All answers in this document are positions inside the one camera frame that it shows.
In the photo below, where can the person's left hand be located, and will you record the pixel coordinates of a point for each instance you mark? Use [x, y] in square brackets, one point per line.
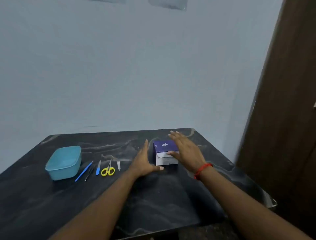
[142, 163]

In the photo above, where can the person's right hand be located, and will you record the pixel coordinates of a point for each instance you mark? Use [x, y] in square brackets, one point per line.
[188, 153]

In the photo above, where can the person's left thumb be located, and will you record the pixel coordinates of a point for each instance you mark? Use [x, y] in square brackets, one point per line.
[158, 169]

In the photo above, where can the person's right thumb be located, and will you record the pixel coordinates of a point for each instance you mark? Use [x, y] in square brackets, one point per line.
[172, 154]

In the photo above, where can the person's left forearm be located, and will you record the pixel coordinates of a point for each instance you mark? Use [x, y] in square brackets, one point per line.
[98, 210]

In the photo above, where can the person's right forearm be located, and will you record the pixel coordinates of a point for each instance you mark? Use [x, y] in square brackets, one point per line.
[244, 205]

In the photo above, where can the purple and white box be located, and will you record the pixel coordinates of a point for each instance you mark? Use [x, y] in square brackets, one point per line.
[164, 155]

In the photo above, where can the small metal nail tool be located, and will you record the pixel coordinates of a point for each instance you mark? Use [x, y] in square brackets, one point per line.
[118, 165]

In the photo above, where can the metal tweezers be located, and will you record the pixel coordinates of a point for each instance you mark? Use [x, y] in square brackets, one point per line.
[89, 173]

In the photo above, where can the teal plastic container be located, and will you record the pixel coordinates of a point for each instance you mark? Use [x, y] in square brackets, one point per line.
[63, 162]

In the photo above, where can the dark brown wooden door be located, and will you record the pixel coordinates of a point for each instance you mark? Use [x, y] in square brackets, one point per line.
[284, 123]

